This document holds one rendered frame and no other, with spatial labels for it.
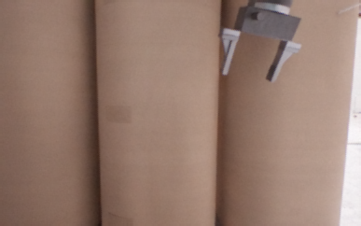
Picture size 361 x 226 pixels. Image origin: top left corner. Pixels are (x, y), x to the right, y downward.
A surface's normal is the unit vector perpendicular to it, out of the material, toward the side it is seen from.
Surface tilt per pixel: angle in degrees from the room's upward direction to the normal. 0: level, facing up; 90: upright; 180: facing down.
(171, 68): 90
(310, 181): 90
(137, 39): 90
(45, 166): 90
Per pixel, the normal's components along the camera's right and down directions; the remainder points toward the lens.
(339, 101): 0.17, 0.08
